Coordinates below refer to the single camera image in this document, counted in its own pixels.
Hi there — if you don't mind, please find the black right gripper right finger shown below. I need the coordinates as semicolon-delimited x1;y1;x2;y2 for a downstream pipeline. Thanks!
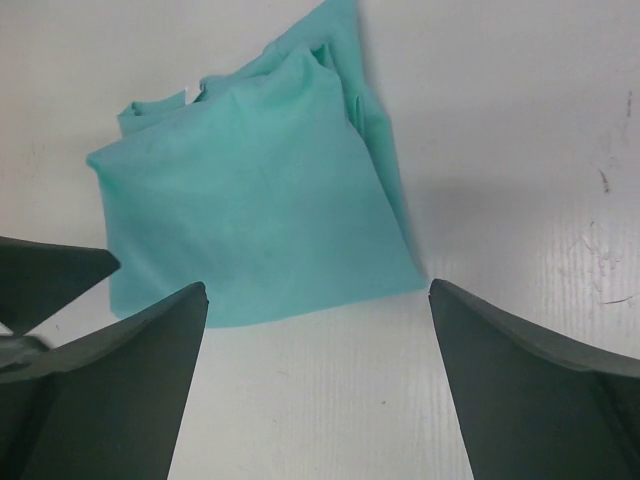
429;279;639;479

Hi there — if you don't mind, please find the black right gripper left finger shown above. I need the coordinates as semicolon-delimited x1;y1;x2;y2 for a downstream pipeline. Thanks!
1;282;208;479

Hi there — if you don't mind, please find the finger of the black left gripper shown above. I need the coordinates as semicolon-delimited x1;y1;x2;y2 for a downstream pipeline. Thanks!
1;237;120;336

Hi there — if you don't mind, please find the teal t shirt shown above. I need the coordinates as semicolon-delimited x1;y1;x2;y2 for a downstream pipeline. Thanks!
87;1;424;327

